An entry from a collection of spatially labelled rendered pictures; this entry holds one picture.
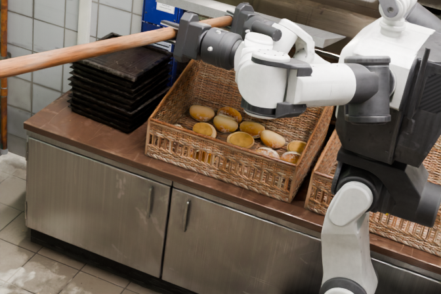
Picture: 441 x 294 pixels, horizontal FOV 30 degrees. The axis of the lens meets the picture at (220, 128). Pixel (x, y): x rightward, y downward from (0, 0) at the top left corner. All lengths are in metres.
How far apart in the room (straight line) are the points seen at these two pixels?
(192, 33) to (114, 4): 1.40
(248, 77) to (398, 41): 0.48
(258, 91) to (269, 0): 1.46
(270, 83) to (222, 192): 1.19
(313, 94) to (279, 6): 1.42
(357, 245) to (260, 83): 0.76
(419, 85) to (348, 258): 0.60
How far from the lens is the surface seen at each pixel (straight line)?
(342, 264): 2.32
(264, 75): 1.64
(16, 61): 1.42
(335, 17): 3.03
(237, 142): 2.99
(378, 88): 1.82
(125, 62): 3.06
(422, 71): 1.91
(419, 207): 2.17
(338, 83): 1.72
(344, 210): 2.18
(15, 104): 3.84
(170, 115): 3.03
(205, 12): 2.55
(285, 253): 2.84
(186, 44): 1.99
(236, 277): 2.98
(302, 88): 1.65
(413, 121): 2.00
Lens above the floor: 2.14
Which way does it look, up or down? 30 degrees down
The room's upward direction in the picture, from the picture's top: 9 degrees clockwise
